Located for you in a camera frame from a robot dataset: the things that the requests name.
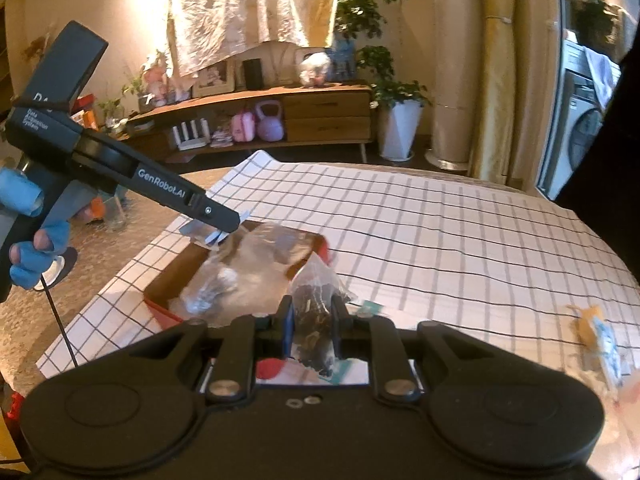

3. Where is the pink figurine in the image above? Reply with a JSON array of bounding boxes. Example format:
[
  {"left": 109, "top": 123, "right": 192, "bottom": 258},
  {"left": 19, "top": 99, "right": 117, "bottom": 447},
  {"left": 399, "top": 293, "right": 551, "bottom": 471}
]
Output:
[{"left": 142, "top": 55, "right": 171, "bottom": 106}]

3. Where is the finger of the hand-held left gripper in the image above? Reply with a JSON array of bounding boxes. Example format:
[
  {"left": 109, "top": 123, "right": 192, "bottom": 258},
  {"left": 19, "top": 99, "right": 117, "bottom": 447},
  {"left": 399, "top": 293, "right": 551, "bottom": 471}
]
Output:
[{"left": 182, "top": 195, "right": 242, "bottom": 235}]

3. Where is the black speaker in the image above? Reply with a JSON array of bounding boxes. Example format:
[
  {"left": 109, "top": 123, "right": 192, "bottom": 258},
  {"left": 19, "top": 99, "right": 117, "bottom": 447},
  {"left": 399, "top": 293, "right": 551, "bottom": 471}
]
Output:
[{"left": 241, "top": 58, "right": 264, "bottom": 91}]

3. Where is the beige shell-shaped decor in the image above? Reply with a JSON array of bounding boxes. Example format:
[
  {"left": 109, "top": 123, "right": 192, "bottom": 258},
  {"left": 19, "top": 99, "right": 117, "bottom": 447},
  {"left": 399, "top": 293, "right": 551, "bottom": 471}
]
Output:
[{"left": 255, "top": 42, "right": 306, "bottom": 89}]

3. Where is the person's left hand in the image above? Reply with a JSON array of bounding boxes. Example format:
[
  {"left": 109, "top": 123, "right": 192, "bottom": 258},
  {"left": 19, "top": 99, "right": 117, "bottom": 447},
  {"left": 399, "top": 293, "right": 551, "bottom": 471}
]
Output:
[{"left": 0, "top": 166, "right": 72, "bottom": 292}]

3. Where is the red cardboard box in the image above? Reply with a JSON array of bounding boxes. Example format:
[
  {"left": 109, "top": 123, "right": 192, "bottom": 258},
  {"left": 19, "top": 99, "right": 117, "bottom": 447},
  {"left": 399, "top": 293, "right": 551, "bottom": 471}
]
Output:
[{"left": 144, "top": 217, "right": 335, "bottom": 331}]

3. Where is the bead bracelet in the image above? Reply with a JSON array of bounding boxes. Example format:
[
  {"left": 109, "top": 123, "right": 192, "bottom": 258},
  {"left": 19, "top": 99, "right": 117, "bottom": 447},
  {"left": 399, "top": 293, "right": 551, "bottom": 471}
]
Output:
[{"left": 289, "top": 251, "right": 355, "bottom": 379}]

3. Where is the beige patterned table cover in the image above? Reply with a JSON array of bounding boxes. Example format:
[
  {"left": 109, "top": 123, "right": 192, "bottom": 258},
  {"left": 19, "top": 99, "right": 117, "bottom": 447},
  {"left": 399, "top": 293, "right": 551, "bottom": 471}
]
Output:
[{"left": 0, "top": 160, "right": 566, "bottom": 386}]

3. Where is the clear drinking glass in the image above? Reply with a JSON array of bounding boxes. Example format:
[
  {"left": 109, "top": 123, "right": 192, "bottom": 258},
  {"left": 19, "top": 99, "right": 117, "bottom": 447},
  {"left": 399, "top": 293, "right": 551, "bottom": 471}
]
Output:
[{"left": 102, "top": 192, "right": 129, "bottom": 232}]

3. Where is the white router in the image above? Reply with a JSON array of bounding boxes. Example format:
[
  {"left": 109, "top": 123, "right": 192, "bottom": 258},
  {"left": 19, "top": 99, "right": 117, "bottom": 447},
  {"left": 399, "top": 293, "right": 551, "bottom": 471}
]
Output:
[{"left": 172, "top": 117, "right": 210, "bottom": 151}]

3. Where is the yellow curtain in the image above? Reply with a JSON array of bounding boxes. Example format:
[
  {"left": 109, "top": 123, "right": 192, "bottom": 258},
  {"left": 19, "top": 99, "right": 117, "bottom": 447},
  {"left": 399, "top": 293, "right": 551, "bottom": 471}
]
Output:
[{"left": 470, "top": 0, "right": 562, "bottom": 192}]

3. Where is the black cable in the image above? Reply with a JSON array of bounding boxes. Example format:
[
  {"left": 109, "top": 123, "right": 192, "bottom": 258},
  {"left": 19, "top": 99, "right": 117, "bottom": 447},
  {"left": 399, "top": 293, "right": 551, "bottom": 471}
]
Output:
[{"left": 40, "top": 272, "right": 80, "bottom": 369}]

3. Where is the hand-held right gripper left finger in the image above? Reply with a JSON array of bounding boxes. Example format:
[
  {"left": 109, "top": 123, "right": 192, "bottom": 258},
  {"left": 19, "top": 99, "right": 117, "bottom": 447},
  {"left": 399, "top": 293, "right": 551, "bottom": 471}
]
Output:
[{"left": 127, "top": 294, "right": 296, "bottom": 406}]

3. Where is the blue vase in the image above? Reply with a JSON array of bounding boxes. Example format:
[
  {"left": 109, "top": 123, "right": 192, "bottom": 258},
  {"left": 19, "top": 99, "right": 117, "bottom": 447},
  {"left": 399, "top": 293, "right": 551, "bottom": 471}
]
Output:
[{"left": 332, "top": 35, "right": 359, "bottom": 81}]

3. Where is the small green potted plant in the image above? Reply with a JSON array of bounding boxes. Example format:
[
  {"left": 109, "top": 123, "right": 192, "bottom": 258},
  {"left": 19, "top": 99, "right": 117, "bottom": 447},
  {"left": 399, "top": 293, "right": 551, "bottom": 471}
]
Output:
[{"left": 97, "top": 97, "right": 132, "bottom": 135}]

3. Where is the white washing machine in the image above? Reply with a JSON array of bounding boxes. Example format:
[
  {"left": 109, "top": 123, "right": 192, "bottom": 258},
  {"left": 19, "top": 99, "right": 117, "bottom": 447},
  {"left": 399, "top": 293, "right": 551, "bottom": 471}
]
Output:
[{"left": 540, "top": 40, "right": 619, "bottom": 199}]

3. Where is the tall green houseplant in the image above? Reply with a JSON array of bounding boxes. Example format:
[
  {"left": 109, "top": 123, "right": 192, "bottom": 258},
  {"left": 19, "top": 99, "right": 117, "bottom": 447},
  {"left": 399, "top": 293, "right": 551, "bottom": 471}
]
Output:
[{"left": 335, "top": 0, "right": 432, "bottom": 109}]

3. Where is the clear plastic bag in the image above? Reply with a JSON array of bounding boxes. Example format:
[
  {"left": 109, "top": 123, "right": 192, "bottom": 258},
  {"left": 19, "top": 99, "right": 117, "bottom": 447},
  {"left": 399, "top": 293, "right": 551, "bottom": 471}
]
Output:
[{"left": 182, "top": 222, "right": 326, "bottom": 319}]

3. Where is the wooden sideboard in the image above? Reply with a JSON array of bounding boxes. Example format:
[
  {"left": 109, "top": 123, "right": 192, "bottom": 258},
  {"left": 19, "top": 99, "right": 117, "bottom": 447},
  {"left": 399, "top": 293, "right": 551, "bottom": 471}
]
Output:
[{"left": 112, "top": 82, "right": 377, "bottom": 164}]

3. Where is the purple kettlebell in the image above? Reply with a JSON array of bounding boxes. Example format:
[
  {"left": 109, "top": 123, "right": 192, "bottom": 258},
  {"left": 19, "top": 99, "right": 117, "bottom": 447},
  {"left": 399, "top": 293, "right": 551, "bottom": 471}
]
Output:
[{"left": 255, "top": 100, "right": 286, "bottom": 142}]

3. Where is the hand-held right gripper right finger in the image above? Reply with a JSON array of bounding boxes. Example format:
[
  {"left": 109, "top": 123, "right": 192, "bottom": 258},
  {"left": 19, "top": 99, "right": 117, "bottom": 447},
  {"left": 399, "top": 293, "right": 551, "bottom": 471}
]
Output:
[{"left": 330, "top": 294, "right": 498, "bottom": 406}]

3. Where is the white pink plastic bag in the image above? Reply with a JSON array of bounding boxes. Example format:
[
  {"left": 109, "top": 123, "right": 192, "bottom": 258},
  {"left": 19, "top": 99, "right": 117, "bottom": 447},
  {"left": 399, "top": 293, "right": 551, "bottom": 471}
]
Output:
[{"left": 299, "top": 51, "right": 332, "bottom": 86}]

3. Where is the black draped cloth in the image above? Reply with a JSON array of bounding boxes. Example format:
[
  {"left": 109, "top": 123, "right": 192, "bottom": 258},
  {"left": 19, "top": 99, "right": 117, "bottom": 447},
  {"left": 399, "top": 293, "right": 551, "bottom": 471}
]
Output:
[{"left": 557, "top": 50, "right": 640, "bottom": 281}]

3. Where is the white photo frame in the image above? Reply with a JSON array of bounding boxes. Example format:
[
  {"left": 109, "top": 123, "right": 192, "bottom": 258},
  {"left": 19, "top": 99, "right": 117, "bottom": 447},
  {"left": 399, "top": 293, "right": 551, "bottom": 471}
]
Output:
[{"left": 192, "top": 59, "right": 236, "bottom": 99}]

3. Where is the covered standing air conditioner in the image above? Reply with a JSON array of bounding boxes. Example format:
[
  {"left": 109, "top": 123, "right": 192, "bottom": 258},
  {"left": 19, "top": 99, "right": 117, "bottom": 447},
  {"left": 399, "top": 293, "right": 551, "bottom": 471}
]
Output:
[{"left": 426, "top": 0, "right": 484, "bottom": 170}]

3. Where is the white hanging cloth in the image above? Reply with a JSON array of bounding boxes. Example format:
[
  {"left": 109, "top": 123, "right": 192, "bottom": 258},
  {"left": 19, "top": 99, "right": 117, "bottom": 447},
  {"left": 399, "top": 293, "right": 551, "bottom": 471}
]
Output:
[{"left": 585, "top": 47, "right": 616, "bottom": 109}]

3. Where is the white faceted plant pot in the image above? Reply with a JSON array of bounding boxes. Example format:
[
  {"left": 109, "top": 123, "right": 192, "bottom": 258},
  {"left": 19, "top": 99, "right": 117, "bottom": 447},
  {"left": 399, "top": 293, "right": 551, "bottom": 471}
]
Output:
[{"left": 377, "top": 100, "right": 425, "bottom": 162}]

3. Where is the white black checked tablecloth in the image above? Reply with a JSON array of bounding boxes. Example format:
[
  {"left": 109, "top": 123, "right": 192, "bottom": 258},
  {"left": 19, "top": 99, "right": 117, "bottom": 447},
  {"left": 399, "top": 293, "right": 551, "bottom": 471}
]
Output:
[{"left": 37, "top": 149, "right": 640, "bottom": 397}]

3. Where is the white draped sheet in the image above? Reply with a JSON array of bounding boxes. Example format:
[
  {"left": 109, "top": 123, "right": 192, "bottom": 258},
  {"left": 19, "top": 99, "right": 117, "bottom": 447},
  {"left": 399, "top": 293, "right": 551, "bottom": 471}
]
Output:
[{"left": 167, "top": 0, "right": 347, "bottom": 79}]

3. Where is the small silvery packet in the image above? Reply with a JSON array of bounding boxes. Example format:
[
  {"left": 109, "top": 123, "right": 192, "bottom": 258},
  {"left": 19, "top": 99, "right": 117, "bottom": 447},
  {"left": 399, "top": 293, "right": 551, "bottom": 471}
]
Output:
[{"left": 180, "top": 209, "right": 257, "bottom": 251}]

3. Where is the small pink case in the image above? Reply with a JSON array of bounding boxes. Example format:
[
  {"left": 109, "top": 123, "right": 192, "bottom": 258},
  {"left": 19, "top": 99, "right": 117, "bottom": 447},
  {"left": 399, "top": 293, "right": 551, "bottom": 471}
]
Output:
[{"left": 230, "top": 110, "right": 257, "bottom": 144}]

